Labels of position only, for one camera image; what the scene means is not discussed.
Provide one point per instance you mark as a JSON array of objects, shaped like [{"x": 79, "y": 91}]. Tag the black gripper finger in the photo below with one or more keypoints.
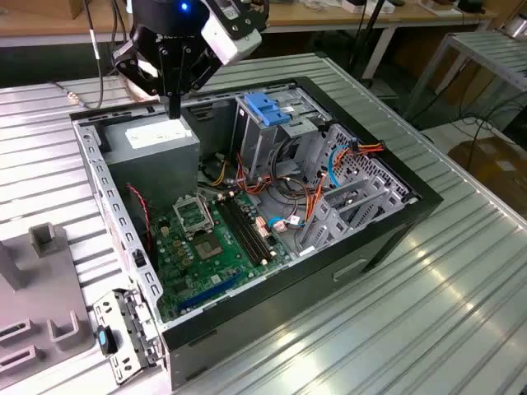
[
  {"x": 183, "y": 74},
  {"x": 166, "y": 74}
]

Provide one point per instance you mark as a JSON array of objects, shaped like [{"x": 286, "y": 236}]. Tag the metal disk bay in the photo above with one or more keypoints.
[{"x": 329, "y": 218}]

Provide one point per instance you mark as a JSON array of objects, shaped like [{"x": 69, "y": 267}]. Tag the blue plastic drive latch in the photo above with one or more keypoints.
[{"x": 263, "y": 109}]

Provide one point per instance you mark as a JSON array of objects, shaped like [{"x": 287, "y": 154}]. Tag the grey power supply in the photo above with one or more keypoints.
[{"x": 156, "y": 173}]

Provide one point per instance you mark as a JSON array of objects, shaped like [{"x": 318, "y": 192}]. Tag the metal optical drive cage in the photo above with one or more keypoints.
[{"x": 255, "y": 144}]

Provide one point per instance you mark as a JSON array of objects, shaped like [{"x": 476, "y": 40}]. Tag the black case fan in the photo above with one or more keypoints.
[{"x": 138, "y": 230}]

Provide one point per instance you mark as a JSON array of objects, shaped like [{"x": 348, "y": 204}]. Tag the black RAM slot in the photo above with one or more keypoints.
[
  {"x": 253, "y": 232},
  {"x": 247, "y": 232},
  {"x": 242, "y": 232},
  {"x": 236, "y": 232}
]

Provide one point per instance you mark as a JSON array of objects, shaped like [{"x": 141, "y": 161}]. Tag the tan board connector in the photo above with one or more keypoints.
[{"x": 262, "y": 228}]

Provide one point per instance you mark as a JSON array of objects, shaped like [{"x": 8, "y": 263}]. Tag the CPU socket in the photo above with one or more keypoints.
[{"x": 208, "y": 248}]

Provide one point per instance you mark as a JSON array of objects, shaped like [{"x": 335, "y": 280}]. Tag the green motherboard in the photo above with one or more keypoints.
[{"x": 206, "y": 280}]

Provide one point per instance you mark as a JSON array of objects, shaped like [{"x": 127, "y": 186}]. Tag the black chipset chip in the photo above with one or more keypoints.
[{"x": 179, "y": 287}]

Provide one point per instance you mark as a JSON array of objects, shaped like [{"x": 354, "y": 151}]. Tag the blue expansion slot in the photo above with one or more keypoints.
[{"x": 210, "y": 292}]

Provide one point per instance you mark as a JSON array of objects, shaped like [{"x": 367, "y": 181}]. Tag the grey parts rack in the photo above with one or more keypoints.
[{"x": 41, "y": 288}]

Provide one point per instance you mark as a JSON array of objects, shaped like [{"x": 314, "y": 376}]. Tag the black PC case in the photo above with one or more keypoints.
[{"x": 288, "y": 304}]

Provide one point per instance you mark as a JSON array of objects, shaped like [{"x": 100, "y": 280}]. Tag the metal slat side table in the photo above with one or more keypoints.
[{"x": 490, "y": 51}]

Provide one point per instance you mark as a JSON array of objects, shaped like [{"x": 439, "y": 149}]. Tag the flat cardboard box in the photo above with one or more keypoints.
[{"x": 486, "y": 164}]

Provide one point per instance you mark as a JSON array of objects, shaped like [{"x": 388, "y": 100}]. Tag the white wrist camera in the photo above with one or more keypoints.
[{"x": 230, "y": 45}]

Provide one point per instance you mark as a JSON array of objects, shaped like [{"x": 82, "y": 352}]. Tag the metal rear bracket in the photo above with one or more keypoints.
[{"x": 105, "y": 306}]

